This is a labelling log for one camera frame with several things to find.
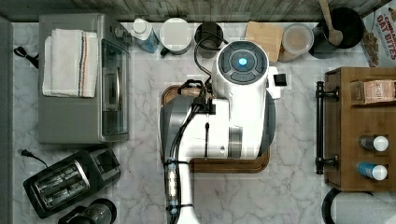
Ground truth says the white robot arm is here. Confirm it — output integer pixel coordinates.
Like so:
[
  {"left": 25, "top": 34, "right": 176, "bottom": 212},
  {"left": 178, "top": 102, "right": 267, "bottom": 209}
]
[{"left": 159, "top": 40, "right": 280, "bottom": 224}]

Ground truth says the dark metal cup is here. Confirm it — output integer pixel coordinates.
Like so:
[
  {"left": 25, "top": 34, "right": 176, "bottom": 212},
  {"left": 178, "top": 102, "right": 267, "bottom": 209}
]
[{"left": 194, "top": 21, "right": 223, "bottom": 59}]

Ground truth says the brown wooden cutting board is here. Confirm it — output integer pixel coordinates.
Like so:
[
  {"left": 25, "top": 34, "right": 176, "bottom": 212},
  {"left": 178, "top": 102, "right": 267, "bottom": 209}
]
[{"left": 161, "top": 85, "right": 276, "bottom": 173}]

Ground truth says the white lidded mug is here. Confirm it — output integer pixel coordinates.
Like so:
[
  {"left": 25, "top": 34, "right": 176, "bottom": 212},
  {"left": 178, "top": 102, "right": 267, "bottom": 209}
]
[{"left": 160, "top": 18, "right": 192, "bottom": 57}]

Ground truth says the blue white plastic bottle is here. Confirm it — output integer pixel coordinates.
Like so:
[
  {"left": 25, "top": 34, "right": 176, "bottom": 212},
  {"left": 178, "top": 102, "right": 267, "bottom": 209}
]
[{"left": 131, "top": 19, "right": 159, "bottom": 53}]

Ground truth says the stainless steel toaster oven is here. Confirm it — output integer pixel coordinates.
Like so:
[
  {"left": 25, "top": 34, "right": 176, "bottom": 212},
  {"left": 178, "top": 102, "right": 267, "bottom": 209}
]
[{"left": 38, "top": 13, "right": 131, "bottom": 144}]

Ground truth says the light wooden board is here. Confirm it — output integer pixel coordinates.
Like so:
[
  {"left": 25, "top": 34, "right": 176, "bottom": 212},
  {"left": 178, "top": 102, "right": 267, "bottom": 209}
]
[{"left": 245, "top": 21, "right": 284, "bottom": 63}]

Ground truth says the clear lidded plastic container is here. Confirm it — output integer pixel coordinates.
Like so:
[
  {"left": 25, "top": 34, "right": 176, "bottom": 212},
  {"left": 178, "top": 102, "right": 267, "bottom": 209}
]
[{"left": 278, "top": 23, "right": 314, "bottom": 63}]

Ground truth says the white striped folded towel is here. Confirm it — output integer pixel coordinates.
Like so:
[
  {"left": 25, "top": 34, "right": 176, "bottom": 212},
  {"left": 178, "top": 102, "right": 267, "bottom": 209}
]
[{"left": 42, "top": 29, "right": 99, "bottom": 98}]

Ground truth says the black coffee grinder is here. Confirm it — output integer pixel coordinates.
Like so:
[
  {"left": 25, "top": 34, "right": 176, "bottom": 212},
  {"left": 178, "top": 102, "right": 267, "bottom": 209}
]
[{"left": 58, "top": 198, "right": 117, "bottom": 224}]

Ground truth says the black two-slot toaster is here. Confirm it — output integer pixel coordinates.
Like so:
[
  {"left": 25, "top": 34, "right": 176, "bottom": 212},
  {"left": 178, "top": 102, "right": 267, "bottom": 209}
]
[{"left": 23, "top": 147, "right": 120, "bottom": 219}]

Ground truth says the wooden spoon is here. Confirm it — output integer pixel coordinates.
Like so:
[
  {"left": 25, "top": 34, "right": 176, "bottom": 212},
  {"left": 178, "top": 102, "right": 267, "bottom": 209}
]
[{"left": 318, "top": 0, "right": 343, "bottom": 47}]

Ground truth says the pink tea packet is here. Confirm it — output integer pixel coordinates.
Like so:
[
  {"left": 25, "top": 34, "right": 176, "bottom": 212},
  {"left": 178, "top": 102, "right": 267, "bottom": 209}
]
[{"left": 350, "top": 79, "right": 395, "bottom": 105}]

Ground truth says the black utensil pot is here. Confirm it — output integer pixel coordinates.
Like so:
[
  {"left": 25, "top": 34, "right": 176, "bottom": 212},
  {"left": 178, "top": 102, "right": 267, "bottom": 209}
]
[{"left": 309, "top": 7, "right": 364, "bottom": 59}]

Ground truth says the paper towel roll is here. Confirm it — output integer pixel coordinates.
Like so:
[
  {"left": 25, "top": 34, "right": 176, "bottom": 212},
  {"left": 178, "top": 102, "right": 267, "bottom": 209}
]
[{"left": 321, "top": 189, "right": 396, "bottom": 224}]

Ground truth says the dark bottle white cap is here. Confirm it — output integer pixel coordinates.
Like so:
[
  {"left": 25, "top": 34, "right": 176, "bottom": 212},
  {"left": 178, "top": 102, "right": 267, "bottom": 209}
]
[{"left": 358, "top": 135, "right": 389, "bottom": 152}]

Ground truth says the blue bottle white cap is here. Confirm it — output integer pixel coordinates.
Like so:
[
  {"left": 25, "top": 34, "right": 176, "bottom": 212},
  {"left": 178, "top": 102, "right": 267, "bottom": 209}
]
[{"left": 357, "top": 161, "right": 388, "bottom": 181}]

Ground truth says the oat bites cereal box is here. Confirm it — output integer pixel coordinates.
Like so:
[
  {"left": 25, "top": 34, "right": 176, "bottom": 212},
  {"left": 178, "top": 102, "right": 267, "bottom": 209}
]
[{"left": 361, "top": 0, "right": 396, "bottom": 67}]

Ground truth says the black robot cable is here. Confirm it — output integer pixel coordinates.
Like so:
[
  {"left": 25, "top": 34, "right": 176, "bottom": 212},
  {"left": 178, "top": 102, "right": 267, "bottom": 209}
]
[{"left": 166, "top": 29, "right": 231, "bottom": 224}]

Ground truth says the dark metal drawer handle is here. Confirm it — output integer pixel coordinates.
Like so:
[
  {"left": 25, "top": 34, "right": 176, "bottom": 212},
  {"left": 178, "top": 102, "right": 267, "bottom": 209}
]
[{"left": 315, "top": 81, "right": 339, "bottom": 175}]

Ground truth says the black toaster oven plug cable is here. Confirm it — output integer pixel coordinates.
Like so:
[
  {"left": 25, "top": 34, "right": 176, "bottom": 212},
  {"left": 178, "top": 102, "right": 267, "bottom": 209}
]
[{"left": 13, "top": 46, "right": 40, "bottom": 70}]

